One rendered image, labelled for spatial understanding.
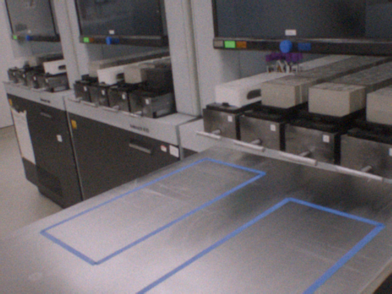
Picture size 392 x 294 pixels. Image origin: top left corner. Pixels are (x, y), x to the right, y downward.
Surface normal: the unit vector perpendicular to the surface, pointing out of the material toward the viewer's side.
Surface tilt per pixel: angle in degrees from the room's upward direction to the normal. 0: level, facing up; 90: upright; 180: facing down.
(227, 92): 90
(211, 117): 90
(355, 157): 90
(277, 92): 90
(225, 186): 0
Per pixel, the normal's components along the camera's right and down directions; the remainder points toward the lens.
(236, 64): 0.63, 0.19
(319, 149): -0.77, 0.27
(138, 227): -0.10, -0.94
